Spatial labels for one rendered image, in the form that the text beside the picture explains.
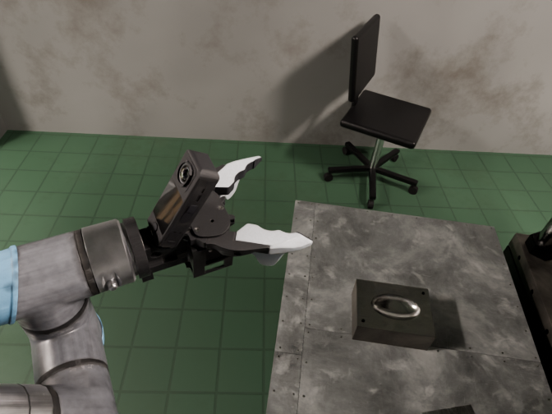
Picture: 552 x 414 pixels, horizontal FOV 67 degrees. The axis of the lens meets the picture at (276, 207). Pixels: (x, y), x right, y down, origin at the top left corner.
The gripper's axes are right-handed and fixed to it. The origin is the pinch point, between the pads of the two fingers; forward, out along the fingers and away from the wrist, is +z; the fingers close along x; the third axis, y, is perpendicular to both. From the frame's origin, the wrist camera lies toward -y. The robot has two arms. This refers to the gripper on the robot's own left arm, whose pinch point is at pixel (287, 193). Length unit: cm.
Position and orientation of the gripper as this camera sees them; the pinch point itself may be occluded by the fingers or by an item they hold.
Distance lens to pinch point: 54.0
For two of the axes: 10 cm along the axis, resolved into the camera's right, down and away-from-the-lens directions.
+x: 4.3, 7.4, -5.2
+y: -1.3, 6.2, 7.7
